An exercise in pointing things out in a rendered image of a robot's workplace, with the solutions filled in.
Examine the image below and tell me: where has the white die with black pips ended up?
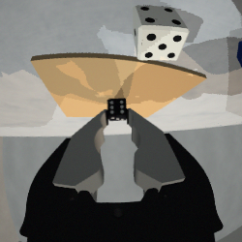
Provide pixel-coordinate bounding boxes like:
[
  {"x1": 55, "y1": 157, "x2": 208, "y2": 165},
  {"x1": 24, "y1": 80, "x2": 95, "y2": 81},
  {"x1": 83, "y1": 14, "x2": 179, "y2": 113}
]
[{"x1": 133, "y1": 6, "x2": 190, "y2": 61}]

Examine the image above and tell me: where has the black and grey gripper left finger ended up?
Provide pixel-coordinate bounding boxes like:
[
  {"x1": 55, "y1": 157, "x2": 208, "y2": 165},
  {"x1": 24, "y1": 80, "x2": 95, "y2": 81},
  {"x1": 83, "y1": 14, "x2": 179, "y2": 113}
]
[{"x1": 19, "y1": 109, "x2": 108, "y2": 237}]

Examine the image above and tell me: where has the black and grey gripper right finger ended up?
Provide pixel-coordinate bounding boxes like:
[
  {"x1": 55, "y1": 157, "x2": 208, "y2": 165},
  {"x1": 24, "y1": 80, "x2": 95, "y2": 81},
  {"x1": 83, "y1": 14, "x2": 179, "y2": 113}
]
[{"x1": 127, "y1": 108, "x2": 223, "y2": 233}]

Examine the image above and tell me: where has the orange flat mat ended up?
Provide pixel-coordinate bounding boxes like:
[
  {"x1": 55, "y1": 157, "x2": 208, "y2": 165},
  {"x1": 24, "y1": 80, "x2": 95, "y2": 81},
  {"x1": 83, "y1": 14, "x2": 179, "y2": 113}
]
[{"x1": 31, "y1": 53, "x2": 206, "y2": 117}]

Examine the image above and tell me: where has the blue die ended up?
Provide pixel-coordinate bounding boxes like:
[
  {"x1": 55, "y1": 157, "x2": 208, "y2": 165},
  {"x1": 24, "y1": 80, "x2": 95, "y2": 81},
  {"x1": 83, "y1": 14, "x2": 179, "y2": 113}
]
[{"x1": 237, "y1": 41, "x2": 242, "y2": 67}]

